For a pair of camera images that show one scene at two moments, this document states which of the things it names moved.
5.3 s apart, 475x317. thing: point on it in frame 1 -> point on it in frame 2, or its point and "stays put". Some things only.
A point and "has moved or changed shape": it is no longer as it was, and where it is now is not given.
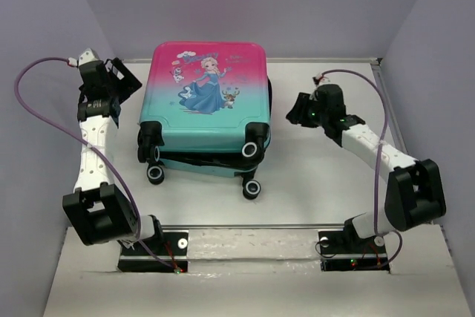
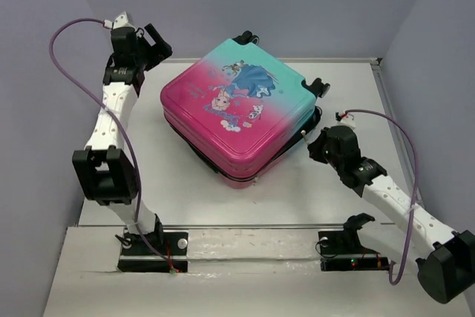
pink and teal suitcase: x=206 y=110 has moved or changed shape
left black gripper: x=128 y=84 -> x=161 y=50
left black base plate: x=168 y=252 stays put
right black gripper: x=297 y=114 -> x=315 y=147
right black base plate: x=344 y=250 stays put
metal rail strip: x=251 y=226 stays put
